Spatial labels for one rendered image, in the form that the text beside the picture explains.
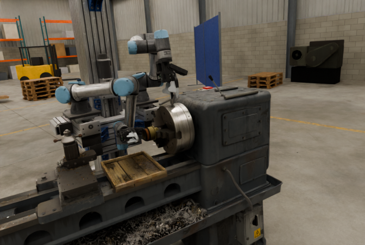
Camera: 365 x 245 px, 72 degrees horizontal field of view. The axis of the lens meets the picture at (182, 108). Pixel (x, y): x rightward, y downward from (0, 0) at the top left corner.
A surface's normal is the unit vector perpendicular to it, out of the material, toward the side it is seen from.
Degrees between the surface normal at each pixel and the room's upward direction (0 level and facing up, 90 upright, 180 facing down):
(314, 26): 90
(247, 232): 87
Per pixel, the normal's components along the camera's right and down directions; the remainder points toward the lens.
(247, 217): 0.50, 0.13
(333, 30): -0.71, 0.21
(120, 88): 0.00, 0.23
